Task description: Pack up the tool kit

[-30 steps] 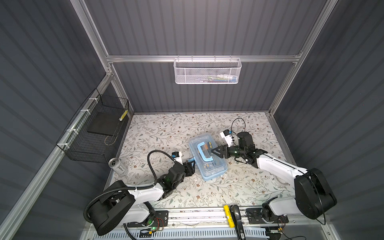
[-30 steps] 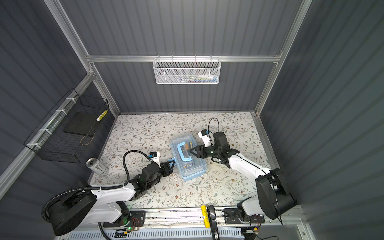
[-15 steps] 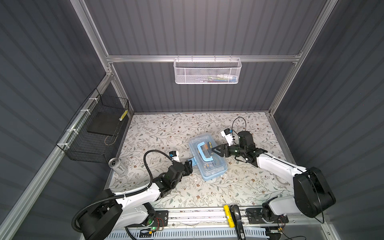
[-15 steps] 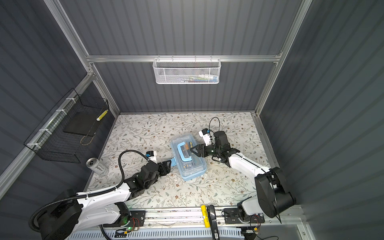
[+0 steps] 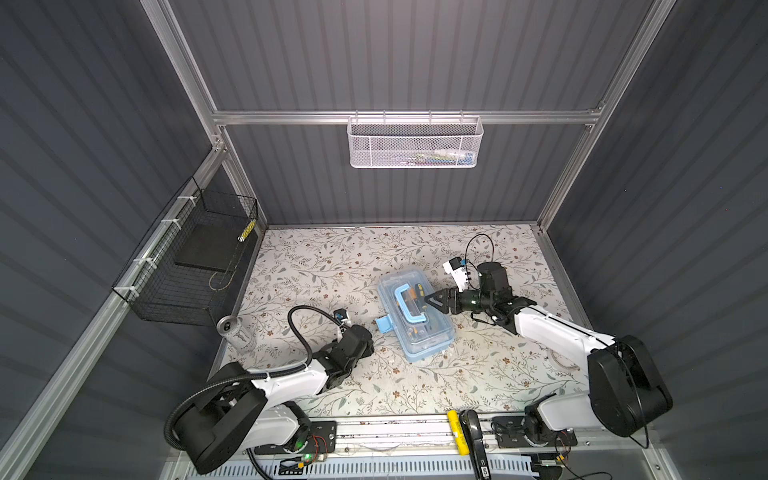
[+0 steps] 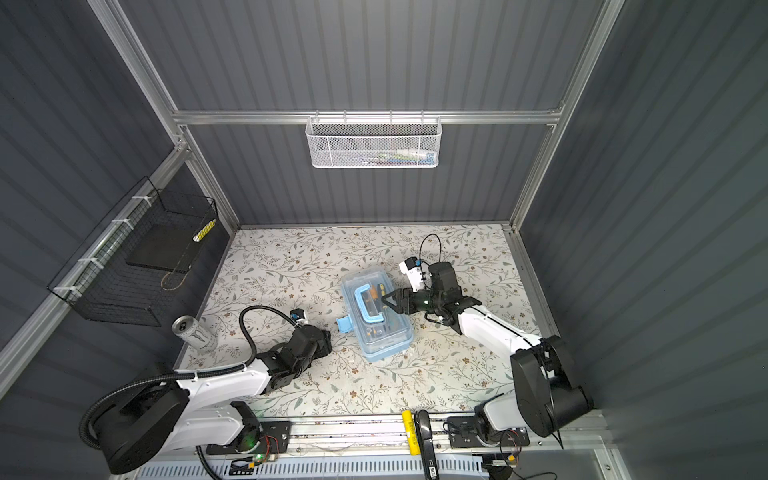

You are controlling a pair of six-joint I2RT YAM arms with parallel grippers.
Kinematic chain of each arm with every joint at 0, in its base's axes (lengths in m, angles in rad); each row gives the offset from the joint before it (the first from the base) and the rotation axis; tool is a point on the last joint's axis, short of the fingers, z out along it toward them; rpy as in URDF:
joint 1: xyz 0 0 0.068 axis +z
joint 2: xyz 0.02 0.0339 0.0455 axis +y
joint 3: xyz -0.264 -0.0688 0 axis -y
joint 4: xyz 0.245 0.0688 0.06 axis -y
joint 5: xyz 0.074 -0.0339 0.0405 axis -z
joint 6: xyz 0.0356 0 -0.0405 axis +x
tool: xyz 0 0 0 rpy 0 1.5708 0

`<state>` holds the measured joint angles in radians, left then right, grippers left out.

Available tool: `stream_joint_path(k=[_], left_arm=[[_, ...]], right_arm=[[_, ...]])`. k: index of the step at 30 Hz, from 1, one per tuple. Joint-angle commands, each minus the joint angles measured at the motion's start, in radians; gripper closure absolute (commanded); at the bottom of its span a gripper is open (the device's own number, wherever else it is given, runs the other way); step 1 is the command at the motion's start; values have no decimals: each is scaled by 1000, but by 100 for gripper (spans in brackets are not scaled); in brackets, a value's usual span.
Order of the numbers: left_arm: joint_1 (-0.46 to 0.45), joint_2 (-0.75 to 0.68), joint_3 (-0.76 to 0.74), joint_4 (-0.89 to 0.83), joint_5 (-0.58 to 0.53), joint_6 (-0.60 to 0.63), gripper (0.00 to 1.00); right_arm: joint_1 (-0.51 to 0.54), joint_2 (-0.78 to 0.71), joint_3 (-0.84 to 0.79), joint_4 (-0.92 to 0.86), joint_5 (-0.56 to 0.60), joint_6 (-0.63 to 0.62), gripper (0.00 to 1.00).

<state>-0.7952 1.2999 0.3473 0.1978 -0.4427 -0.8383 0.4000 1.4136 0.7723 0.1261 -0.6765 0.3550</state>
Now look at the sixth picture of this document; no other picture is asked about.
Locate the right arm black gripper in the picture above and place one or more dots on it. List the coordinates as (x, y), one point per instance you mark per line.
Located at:
(406, 297)

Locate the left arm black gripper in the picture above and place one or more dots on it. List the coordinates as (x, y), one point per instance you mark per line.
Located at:
(325, 346)

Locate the light blue toolbox base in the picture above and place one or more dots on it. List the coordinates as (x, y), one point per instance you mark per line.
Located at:
(382, 339)

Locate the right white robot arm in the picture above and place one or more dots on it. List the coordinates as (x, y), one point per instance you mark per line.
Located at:
(548, 393)

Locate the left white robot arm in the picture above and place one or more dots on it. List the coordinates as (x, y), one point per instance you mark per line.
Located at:
(163, 410)

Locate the yellow tube in basket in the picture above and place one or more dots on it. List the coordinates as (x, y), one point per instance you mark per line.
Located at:
(204, 231)

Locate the black foam pad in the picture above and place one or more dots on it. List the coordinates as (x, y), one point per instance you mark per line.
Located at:
(165, 248)

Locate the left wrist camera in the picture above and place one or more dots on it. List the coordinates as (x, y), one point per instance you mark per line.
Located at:
(298, 317)

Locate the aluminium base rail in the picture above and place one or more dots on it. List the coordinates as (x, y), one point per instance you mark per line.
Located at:
(385, 434)

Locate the yellow marker on rail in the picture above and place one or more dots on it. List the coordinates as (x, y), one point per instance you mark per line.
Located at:
(410, 429)

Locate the black handle tool on rail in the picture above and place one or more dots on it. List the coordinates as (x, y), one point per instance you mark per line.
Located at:
(425, 441)

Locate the white wire mesh basket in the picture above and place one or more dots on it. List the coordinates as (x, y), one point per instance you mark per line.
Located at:
(386, 145)

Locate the black wire basket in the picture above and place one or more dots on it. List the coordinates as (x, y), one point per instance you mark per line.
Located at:
(140, 270)

